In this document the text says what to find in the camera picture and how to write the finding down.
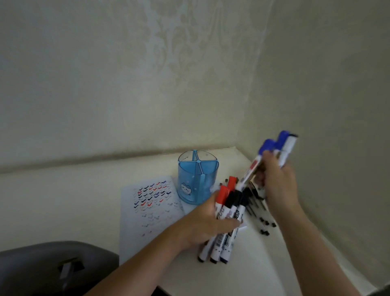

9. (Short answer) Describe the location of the person's right hand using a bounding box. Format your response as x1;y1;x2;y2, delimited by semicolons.
254;151;301;221

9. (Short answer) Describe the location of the person's left hand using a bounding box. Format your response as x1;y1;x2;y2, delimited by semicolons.
179;190;243;251

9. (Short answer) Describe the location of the blue cap white marker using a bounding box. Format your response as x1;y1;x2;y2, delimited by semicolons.
235;139;276;192
272;130;290;159

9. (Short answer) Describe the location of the black cap white marker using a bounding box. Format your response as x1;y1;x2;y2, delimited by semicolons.
219;195;250;264
210;190;243;264

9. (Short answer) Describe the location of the person's right forearm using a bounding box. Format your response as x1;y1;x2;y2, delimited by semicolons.
274;204;361;296

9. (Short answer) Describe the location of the person's left forearm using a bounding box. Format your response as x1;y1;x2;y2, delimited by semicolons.
85;220;187;296

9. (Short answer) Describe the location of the blue plastic pen holder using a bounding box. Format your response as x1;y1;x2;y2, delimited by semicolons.
177;149;220;206

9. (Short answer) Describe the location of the white paper with check marks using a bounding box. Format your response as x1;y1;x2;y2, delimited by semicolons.
118;176;248;266

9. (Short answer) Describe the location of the gray chair backrest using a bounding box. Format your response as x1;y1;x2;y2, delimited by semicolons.
0;240;120;296

